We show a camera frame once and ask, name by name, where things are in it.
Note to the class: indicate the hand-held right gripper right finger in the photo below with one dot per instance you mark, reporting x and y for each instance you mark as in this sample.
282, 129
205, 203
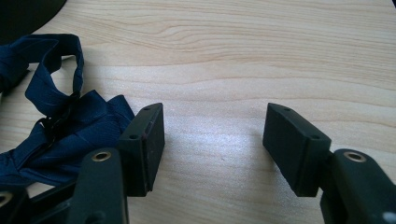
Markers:
299, 149

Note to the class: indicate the navy blue bow tie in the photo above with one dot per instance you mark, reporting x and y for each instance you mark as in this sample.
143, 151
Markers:
62, 124

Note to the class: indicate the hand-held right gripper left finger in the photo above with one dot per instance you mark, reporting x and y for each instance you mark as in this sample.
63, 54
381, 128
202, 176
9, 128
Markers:
140, 149

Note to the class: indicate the black round object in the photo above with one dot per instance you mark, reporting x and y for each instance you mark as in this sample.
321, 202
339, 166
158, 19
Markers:
21, 15

